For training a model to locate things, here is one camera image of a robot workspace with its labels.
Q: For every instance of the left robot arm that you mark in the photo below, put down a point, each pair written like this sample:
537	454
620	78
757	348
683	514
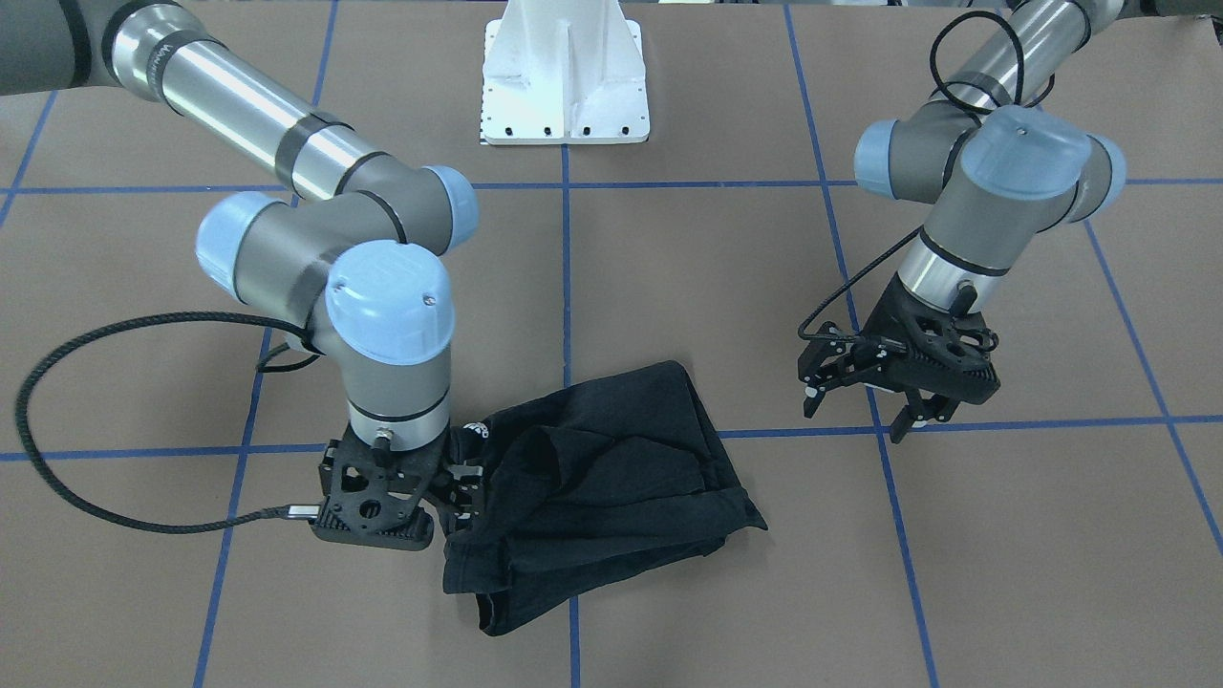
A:
996	171

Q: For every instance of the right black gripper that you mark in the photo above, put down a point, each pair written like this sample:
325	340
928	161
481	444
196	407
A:
460	489

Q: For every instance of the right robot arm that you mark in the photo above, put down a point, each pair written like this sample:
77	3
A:
354	274

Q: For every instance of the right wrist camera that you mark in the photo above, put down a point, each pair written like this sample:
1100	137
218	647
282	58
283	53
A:
372	494

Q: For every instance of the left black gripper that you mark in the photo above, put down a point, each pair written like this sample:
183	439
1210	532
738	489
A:
885	320

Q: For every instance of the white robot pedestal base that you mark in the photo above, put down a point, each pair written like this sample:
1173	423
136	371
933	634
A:
563	72

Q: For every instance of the black printed t-shirt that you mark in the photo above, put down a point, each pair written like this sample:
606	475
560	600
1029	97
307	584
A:
587	487

